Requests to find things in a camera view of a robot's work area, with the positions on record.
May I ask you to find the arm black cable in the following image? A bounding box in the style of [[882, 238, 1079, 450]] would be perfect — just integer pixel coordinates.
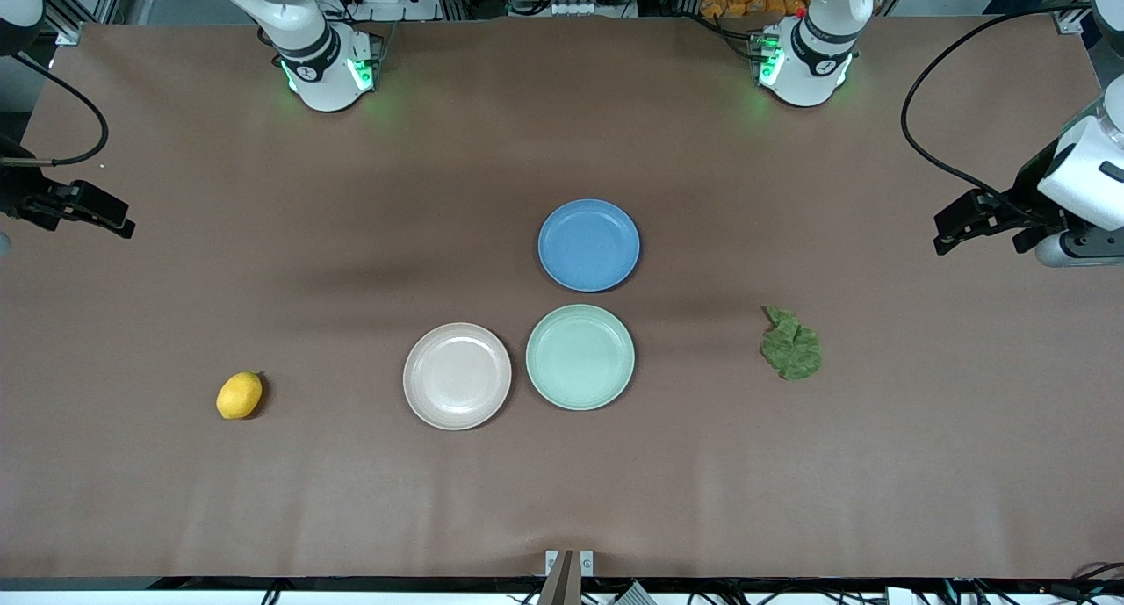
[[901, 4, 1099, 206], [0, 52, 110, 167]]

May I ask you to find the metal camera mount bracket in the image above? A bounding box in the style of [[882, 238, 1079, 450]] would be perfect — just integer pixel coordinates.
[[537, 549, 595, 605]]

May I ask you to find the long white power strip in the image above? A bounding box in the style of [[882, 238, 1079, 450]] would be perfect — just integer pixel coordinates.
[[551, 0, 635, 18]]

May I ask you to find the light green plate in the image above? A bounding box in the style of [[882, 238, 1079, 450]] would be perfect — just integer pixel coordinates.
[[525, 304, 636, 412]]

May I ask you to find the brown table cover sheet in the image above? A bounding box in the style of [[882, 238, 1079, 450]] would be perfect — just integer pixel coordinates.
[[0, 17, 1124, 580]]

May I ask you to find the pale pink plate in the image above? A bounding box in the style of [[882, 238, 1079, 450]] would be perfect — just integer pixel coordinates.
[[402, 322, 513, 432]]

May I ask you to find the yellow lemon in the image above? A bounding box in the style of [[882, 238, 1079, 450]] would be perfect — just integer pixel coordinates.
[[216, 371, 264, 421]]

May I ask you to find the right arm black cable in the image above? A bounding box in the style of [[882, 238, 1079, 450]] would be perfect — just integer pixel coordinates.
[[0, 52, 110, 167]]

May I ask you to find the green lettuce leaf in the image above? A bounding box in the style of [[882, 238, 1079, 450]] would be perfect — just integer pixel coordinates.
[[760, 305, 824, 382]]

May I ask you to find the blue plate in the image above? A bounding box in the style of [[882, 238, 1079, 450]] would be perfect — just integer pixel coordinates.
[[537, 198, 642, 293]]

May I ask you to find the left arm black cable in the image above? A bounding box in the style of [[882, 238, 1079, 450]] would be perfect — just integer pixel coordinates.
[[901, 4, 1099, 206]]

